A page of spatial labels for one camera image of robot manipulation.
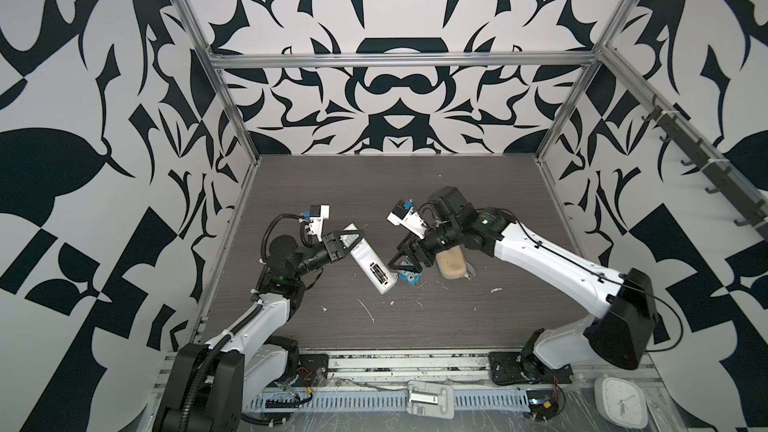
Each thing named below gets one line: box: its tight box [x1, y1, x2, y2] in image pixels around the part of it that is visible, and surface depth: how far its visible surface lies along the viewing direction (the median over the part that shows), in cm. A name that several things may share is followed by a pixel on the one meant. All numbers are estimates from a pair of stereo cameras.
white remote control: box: [341, 223, 398, 295], surface depth 74 cm
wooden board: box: [436, 245, 467, 280], surface depth 89 cm
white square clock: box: [594, 374, 648, 430], surface depth 69 cm
